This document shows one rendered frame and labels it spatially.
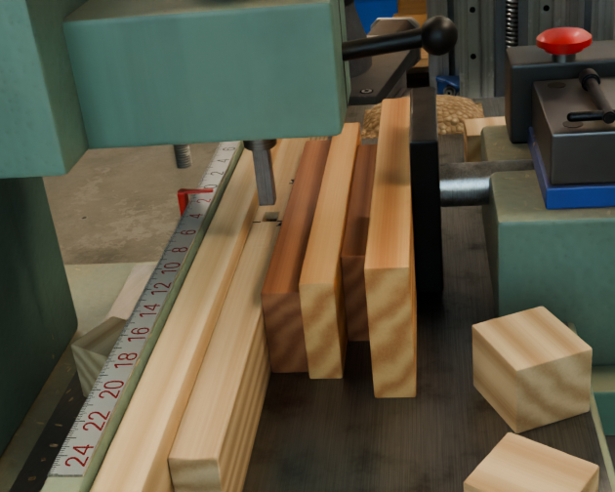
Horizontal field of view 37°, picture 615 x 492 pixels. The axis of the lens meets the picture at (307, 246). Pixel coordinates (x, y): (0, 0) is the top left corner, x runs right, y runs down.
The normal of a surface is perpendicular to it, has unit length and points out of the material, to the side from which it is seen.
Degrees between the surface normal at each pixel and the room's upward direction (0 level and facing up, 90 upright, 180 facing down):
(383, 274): 90
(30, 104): 90
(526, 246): 90
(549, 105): 0
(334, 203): 0
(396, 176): 0
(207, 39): 90
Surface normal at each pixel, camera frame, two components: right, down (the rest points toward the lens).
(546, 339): -0.10, -0.89
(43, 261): 0.99, -0.04
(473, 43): -0.31, 0.46
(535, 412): 0.32, 0.40
